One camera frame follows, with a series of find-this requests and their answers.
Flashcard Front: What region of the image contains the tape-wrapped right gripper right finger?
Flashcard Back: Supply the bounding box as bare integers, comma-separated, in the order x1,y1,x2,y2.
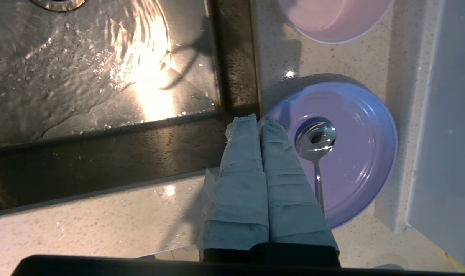
258,116,340,255

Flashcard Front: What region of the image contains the round metal drain strainer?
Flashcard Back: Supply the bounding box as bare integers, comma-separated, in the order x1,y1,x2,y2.
28,0,88,13

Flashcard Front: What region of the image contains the stainless steel sink basin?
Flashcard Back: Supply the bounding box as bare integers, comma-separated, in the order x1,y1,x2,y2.
0,0,260,214

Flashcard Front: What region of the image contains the shiny metal spoon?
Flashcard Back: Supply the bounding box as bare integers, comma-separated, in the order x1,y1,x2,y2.
295,122,337,215

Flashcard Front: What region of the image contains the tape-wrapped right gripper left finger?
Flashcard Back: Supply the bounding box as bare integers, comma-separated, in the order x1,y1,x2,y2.
197,114,270,262

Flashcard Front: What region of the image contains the pink bowl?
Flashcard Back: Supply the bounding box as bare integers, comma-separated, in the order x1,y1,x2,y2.
276,0,394,44

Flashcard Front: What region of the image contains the lavender round plate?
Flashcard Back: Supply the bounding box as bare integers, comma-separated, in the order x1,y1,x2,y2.
260,81,399,230

